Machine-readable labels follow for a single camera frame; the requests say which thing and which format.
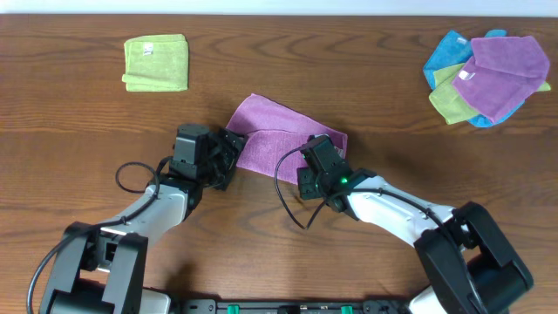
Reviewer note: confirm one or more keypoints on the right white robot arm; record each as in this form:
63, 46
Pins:
469, 262

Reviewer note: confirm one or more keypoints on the blue cloth on pile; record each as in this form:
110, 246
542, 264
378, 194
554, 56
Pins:
449, 52

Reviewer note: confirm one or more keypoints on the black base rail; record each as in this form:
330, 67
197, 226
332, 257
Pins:
211, 306

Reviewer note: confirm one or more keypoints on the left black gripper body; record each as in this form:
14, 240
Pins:
229, 153

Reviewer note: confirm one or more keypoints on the green cloth on pile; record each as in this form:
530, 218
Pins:
472, 91

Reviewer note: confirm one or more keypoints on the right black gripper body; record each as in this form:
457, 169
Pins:
308, 186

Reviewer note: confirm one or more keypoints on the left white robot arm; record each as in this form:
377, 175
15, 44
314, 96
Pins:
100, 268

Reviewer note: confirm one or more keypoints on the purple cloth on pile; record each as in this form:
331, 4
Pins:
508, 51

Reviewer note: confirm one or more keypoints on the purple cloth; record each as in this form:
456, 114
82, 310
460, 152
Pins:
273, 130
508, 51

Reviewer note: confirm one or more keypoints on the folded green cloth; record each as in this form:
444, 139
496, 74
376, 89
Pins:
156, 63

